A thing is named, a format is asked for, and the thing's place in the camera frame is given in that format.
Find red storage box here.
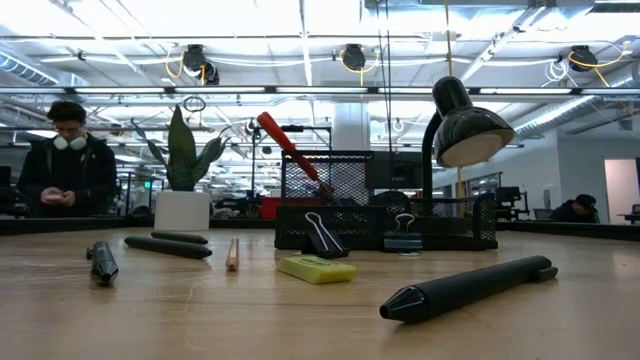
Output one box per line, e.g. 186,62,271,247
258,196,283,220

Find black ceiling cord reel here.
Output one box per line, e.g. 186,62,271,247
567,44,600,74
338,43,369,73
180,43,221,86

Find yellow pencil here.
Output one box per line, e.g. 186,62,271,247
225,237,241,273

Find black desk lamp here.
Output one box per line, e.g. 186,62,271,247
369,75,516,219

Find black monitor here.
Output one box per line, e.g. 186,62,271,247
372,150,425,190

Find white headphones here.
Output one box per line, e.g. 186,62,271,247
52,134,89,152

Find black binder clip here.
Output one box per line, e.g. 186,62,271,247
301,211,350,260
383,213,424,254

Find red handled scissors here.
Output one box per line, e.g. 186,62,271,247
256,111,335,197

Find person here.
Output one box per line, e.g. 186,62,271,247
547,193,601,224
16,99,120,220

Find black pen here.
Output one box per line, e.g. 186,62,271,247
85,240,120,286
150,230,209,246
123,235,214,260
378,254,559,324

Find green plant in white pot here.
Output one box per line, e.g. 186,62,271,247
132,104,231,232

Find black mesh desk organizer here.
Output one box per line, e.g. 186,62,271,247
273,149,500,252

